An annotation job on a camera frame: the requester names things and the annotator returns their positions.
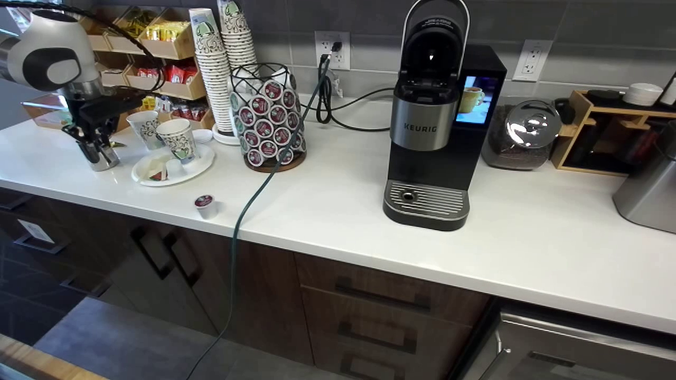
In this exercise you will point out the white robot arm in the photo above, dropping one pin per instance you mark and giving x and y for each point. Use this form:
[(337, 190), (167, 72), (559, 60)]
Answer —
[(45, 55)]

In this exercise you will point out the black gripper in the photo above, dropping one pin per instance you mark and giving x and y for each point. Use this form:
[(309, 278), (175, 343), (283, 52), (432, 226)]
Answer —
[(97, 109)]

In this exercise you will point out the stainless steel dishwasher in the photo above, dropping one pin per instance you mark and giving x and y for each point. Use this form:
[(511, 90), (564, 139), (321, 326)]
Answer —
[(578, 349)]

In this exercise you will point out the white round plate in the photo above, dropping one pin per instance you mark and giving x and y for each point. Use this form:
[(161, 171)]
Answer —
[(171, 170)]

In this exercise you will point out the white wall outlet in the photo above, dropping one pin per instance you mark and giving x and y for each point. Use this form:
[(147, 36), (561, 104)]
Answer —
[(333, 49), (531, 60)]

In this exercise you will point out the silver milk jug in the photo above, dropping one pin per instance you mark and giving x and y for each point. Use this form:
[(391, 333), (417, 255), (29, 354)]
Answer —
[(103, 157)]

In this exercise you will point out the wooden condiment organizer shelf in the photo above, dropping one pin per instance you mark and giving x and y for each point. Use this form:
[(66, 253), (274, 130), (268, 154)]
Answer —
[(169, 66)]

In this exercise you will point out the small packet on plate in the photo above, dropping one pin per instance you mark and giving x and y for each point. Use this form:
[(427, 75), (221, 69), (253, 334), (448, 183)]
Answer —
[(156, 173)]

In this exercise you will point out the patterned paper cup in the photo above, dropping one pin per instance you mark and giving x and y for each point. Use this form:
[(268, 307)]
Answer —
[(147, 130), (178, 141)]

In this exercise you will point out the black silver coffee machine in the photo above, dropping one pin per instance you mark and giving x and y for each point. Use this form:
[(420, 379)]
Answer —
[(440, 120)]

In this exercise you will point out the wooden countertop rack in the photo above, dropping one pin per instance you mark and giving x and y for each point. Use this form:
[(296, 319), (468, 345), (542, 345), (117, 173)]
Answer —
[(604, 134)]

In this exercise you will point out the tall paper cup stack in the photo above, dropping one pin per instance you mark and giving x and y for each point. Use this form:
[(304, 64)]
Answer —
[(237, 35), (212, 71)]

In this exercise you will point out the light wooden ledge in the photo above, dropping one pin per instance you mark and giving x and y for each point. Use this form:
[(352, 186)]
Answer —
[(38, 360)]

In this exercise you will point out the single coffee pod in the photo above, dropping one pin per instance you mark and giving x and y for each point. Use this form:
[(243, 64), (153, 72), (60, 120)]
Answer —
[(205, 206)]

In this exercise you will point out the dark wooden cabinet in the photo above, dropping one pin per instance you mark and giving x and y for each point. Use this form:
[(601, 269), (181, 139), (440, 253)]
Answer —
[(281, 309)]

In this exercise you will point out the stainless steel appliance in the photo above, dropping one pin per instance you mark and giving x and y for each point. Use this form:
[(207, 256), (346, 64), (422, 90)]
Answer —
[(650, 190)]

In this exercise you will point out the small white bowl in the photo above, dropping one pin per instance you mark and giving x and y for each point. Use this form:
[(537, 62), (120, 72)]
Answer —
[(643, 94)]

